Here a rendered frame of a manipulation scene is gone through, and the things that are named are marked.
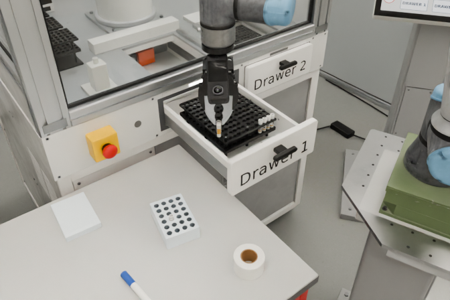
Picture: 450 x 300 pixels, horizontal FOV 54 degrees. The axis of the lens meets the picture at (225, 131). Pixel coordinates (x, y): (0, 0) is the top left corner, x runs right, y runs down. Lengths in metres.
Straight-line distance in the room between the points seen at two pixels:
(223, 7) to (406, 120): 1.40
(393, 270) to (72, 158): 0.94
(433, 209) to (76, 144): 0.90
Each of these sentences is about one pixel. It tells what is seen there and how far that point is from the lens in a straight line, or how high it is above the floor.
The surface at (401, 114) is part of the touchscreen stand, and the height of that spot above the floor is 0.47.
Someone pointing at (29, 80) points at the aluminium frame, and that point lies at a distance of 1.08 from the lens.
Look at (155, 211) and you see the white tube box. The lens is 1.11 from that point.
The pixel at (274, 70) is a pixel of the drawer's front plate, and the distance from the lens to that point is 1.49.
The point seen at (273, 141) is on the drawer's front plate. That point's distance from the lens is 1.10.
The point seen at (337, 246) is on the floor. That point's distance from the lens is 2.11.
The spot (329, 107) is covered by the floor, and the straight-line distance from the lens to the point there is 2.94.
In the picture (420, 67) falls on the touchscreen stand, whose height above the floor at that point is 0.71.
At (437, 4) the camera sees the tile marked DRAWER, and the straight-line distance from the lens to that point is 1.82.
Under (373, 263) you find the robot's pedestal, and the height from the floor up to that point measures 0.53.
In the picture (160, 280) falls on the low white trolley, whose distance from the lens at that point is 1.04.
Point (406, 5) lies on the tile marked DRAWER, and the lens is 1.80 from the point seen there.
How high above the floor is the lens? 1.61
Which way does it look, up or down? 37 degrees down
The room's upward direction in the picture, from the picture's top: straight up
